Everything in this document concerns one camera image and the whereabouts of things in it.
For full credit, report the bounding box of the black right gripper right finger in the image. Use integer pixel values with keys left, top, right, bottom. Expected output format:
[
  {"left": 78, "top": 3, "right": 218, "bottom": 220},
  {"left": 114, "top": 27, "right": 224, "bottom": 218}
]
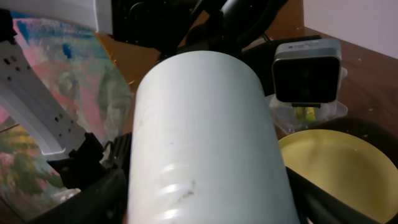
[{"left": 286, "top": 168, "right": 377, "bottom": 224}]

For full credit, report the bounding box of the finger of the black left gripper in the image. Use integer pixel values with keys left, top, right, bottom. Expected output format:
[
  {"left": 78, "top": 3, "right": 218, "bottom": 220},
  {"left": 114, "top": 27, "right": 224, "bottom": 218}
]
[{"left": 47, "top": 133, "right": 107, "bottom": 190}]

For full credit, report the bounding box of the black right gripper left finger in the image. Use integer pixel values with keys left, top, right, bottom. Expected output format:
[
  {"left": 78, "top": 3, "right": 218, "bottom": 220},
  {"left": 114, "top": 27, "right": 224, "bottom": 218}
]
[{"left": 30, "top": 133, "right": 132, "bottom": 224}]

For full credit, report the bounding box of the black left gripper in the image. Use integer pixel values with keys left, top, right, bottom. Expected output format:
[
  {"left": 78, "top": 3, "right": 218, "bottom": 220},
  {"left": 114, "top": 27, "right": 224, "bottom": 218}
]
[{"left": 111, "top": 0, "right": 320, "bottom": 95}]

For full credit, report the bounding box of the green snack wrapper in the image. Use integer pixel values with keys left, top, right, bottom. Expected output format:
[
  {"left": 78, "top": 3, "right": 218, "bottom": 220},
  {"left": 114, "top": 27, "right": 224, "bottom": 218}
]
[{"left": 294, "top": 107, "right": 317, "bottom": 122}]

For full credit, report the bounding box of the yellow plate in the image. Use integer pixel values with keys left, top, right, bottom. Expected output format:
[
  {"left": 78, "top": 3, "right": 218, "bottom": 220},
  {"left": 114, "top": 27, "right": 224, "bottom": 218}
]
[{"left": 279, "top": 129, "right": 397, "bottom": 223}]

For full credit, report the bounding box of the clear plastic bin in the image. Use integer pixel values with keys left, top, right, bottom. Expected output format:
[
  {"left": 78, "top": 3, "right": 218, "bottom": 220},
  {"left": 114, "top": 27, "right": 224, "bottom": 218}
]
[{"left": 266, "top": 67, "right": 348, "bottom": 135}]

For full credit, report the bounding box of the dark brown serving tray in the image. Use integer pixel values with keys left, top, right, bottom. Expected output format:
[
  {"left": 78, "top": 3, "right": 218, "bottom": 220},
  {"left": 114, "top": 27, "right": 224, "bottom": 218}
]
[{"left": 310, "top": 118, "right": 397, "bottom": 167}]

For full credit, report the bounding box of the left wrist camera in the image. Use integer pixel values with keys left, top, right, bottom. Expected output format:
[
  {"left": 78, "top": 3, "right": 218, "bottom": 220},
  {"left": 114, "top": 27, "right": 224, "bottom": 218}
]
[{"left": 272, "top": 39, "right": 342, "bottom": 105}]

